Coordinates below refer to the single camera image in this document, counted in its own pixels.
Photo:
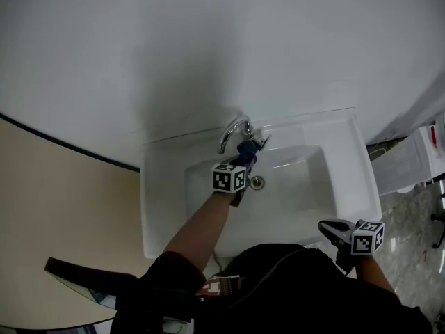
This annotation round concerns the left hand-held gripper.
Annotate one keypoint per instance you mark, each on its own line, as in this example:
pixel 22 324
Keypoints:
pixel 222 179

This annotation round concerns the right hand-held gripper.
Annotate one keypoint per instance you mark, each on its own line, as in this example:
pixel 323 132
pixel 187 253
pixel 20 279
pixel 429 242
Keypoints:
pixel 363 242

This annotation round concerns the dark blue cloth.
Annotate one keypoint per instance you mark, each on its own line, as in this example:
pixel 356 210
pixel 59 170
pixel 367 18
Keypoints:
pixel 247 151

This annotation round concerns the chrome sink faucet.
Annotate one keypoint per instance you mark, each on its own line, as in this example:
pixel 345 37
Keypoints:
pixel 229 131

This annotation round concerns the person's right forearm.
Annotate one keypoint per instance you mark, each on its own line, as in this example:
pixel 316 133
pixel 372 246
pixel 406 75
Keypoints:
pixel 375 273

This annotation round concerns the person's left forearm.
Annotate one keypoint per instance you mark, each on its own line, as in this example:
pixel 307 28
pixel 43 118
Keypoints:
pixel 198 231

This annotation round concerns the metal sink drain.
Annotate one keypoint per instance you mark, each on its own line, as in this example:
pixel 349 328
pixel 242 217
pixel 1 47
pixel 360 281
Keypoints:
pixel 257 182

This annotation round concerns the white ceramic sink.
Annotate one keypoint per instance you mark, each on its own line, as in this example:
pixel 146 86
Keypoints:
pixel 295 200

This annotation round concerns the person's black clothing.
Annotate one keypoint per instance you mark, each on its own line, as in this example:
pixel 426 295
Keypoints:
pixel 295 291

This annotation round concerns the red and white patterned box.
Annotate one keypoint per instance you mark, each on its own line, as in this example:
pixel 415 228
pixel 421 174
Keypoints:
pixel 212 287

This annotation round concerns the beige round table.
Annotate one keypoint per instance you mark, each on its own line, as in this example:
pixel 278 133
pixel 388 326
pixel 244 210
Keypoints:
pixel 52 204

